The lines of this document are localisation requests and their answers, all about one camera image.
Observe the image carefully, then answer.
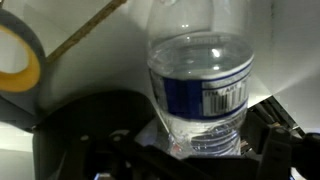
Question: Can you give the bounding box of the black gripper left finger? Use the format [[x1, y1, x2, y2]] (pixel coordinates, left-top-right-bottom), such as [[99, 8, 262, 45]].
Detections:
[[33, 90, 210, 180]]

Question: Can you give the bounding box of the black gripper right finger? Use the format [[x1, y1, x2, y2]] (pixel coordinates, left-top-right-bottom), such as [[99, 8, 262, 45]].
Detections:
[[241, 96, 320, 180]]

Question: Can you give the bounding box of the clear plastic water bottle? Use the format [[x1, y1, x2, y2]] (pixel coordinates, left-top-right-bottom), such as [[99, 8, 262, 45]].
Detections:
[[147, 0, 254, 158]]

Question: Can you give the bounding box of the grey and yellow tape roll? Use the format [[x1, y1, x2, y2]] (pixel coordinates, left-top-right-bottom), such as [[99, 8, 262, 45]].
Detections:
[[0, 9, 46, 129]]

